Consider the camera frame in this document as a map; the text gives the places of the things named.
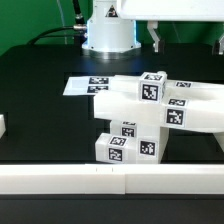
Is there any white front rail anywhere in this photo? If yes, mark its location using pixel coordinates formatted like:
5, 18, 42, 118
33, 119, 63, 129
0, 164, 224, 195

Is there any white block right edge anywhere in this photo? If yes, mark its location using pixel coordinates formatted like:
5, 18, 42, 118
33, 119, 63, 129
214, 132, 224, 152

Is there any white tagged cube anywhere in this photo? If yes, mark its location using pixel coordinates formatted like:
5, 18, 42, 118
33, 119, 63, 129
139, 71, 167, 103

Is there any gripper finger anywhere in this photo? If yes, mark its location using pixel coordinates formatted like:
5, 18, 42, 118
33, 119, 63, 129
213, 34, 224, 55
147, 21, 165, 53

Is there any white chair seat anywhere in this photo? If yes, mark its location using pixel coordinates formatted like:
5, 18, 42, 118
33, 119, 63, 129
136, 125, 169, 164

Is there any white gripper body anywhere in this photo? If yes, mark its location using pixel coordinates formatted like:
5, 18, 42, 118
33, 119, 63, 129
117, 0, 224, 22

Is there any black cable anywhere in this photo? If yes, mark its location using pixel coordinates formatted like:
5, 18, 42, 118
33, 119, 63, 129
27, 0, 88, 46

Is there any white block left edge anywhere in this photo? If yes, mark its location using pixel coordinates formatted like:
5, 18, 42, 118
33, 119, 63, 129
0, 114, 6, 139

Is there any white chair back frame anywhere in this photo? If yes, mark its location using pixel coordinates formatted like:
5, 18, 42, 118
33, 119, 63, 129
94, 75, 224, 133

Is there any marker sheet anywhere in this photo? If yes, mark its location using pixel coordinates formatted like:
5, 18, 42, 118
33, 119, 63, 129
63, 76, 112, 96

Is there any white block edge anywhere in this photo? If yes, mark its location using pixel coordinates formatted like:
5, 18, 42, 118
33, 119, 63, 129
0, 114, 6, 139
214, 132, 224, 152

